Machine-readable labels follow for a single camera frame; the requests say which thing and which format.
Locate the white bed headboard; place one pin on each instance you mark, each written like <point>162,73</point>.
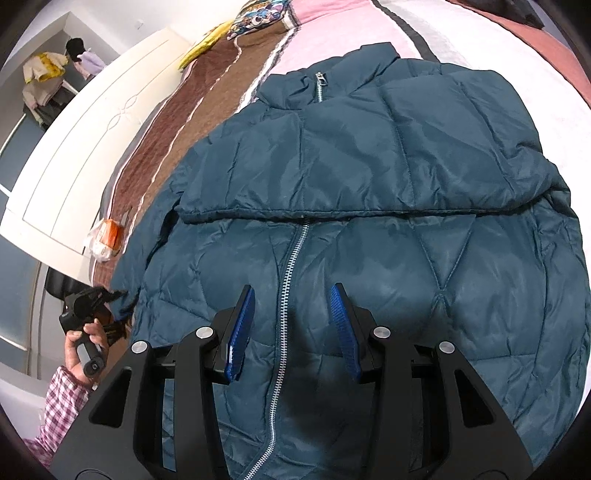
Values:
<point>78,152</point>

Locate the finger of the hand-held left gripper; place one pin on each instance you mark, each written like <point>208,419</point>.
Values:
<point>113,294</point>

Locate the teal puffer jacket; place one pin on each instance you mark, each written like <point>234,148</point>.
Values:
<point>360,184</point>

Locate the person's left hand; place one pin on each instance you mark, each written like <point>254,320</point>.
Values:
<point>73,353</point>

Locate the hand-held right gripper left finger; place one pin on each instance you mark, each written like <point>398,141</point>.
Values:
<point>241,327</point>

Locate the striped pink brown bed blanket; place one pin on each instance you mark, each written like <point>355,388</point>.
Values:
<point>351,27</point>

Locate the black chair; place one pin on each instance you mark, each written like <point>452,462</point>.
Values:
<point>57,281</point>

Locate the clear plastic bag orange contents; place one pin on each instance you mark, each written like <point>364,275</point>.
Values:
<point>106,237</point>

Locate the lilac hanging garment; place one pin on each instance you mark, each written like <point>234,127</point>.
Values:
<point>91,63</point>

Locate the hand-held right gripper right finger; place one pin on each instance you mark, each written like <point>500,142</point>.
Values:
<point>339,323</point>

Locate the cartoon printed pillow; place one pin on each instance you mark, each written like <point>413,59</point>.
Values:
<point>263,16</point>

